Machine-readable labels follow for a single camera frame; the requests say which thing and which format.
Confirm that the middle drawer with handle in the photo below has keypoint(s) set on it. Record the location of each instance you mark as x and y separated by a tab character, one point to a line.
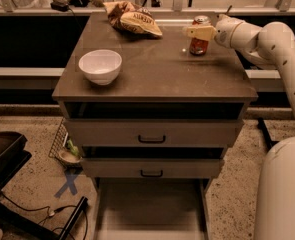
151	168

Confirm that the red coke can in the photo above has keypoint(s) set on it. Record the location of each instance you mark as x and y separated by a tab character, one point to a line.
197	46

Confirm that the blue tape cross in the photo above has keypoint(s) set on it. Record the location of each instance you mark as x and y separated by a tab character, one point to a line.
70	176

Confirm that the black power adapter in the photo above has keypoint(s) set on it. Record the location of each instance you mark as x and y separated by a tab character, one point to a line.
59	6

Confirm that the black stand leg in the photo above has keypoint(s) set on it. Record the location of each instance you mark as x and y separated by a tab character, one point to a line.
79	209

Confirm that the drawer with handle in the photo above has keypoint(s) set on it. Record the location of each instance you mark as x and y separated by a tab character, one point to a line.
151	168
153	133

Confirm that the wire basket on floor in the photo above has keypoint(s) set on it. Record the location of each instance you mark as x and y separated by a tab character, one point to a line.
58	141

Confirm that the green object on floor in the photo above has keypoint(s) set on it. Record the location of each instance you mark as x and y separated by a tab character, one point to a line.
72	148

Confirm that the grey drawer cabinet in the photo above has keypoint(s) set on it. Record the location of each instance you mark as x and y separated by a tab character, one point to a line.
159	80

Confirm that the black metal floor bar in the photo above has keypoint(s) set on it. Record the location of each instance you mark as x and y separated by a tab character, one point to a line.
262	126

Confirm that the open bottom drawer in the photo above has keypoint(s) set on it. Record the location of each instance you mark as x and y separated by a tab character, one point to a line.
150	209

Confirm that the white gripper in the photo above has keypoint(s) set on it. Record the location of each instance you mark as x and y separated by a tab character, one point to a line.
226	30

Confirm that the top drawer with handle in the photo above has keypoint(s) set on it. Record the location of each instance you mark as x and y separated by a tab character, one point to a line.
153	133

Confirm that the small bowl on floor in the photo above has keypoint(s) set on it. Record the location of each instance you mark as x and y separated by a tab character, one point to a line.
68	159

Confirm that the black tray cart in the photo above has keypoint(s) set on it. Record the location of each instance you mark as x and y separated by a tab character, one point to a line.
13	155

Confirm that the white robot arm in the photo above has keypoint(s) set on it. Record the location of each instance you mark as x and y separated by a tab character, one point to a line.
271	212

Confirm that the white bowl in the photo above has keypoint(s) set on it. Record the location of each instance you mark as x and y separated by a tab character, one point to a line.
100	67

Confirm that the brown chip bag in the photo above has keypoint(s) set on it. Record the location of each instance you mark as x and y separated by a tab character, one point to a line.
128	16

